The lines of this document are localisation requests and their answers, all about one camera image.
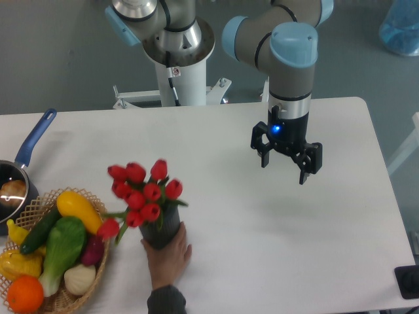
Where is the white frame at right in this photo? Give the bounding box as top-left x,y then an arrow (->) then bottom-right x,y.
387,112 -> 418,176

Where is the orange fruit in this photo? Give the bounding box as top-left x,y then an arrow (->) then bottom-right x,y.
7,275 -> 44,313

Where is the person's hand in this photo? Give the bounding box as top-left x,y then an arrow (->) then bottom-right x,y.
141,222 -> 192,290

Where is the yellow bell pepper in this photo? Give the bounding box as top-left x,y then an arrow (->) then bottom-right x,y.
1,249 -> 43,281

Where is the dark green cucumber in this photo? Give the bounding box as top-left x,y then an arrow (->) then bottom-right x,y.
20,207 -> 62,254

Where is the brown bread roll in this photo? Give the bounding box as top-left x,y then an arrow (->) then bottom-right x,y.
1,180 -> 26,209

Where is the yellow squash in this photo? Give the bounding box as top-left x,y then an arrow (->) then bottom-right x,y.
56,191 -> 102,235

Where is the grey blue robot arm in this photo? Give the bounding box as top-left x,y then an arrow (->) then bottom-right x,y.
105,1 -> 334,183

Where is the grey sleeved forearm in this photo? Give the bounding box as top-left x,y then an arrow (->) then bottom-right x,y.
147,285 -> 187,314

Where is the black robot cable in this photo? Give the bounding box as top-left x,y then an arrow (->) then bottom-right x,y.
164,50 -> 182,107

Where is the yellow banana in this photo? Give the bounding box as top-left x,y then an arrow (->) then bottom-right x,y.
7,219 -> 29,246

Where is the dark grey ribbed vase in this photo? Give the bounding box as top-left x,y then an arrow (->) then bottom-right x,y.
139,205 -> 180,250

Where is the white garlic bulb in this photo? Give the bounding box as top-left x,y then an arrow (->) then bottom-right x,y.
64,264 -> 96,296

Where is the red tulip bouquet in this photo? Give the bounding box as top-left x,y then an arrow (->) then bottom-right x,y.
98,159 -> 188,243

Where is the purple red onion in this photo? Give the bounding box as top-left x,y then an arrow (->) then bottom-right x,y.
80,236 -> 105,266

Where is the blue handled saucepan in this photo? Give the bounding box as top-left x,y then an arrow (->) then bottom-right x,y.
1,109 -> 57,236

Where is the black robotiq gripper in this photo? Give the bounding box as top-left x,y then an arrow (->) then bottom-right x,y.
250,105 -> 323,185

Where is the green bok choy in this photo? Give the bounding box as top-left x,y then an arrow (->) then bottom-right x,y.
39,217 -> 86,298

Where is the black device at edge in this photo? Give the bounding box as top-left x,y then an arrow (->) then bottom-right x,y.
394,265 -> 419,300

